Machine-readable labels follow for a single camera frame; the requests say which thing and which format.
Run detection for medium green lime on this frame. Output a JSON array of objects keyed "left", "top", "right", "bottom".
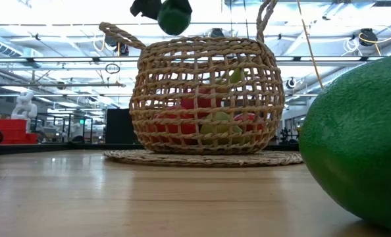
[{"left": 157, "top": 0, "right": 192, "bottom": 36}]

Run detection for pink dragon fruit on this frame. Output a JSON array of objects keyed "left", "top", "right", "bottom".
[{"left": 180, "top": 67, "right": 249, "bottom": 111}]

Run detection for red apple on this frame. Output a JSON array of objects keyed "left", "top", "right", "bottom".
[{"left": 147, "top": 105, "right": 197, "bottom": 145}]

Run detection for green pear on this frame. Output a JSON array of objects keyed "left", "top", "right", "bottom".
[{"left": 200, "top": 111, "right": 245, "bottom": 145}]

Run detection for red tomato with green calyx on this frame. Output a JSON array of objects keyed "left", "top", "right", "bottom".
[{"left": 233, "top": 113, "right": 265, "bottom": 142}]

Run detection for black cabinet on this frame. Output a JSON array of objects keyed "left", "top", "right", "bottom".
[{"left": 105, "top": 108, "right": 138, "bottom": 145}]

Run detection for round woven placemat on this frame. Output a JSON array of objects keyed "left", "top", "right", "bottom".
[{"left": 102, "top": 149, "right": 304, "bottom": 168}]

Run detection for white robot figure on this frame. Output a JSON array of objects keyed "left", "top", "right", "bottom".
[{"left": 10, "top": 91, "right": 38, "bottom": 132}]

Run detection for red storage bins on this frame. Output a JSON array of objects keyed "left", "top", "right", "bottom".
[{"left": 0, "top": 118, "right": 38, "bottom": 145}]

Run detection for large green lime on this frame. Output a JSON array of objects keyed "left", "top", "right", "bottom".
[{"left": 297, "top": 52, "right": 391, "bottom": 233}]

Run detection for woven basket with rope handles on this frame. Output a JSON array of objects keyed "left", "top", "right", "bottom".
[{"left": 98, "top": 0, "right": 286, "bottom": 156}]

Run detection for yellow hanging cable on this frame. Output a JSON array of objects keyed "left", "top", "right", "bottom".
[{"left": 296, "top": 0, "right": 325, "bottom": 90}]

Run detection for long ceiling light rail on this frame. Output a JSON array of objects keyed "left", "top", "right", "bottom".
[{"left": 0, "top": 55, "right": 389, "bottom": 64}]

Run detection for black ceiling cable reel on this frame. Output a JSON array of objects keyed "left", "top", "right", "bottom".
[{"left": 358, "top": 28, "right": 380, "bottom": 47}]

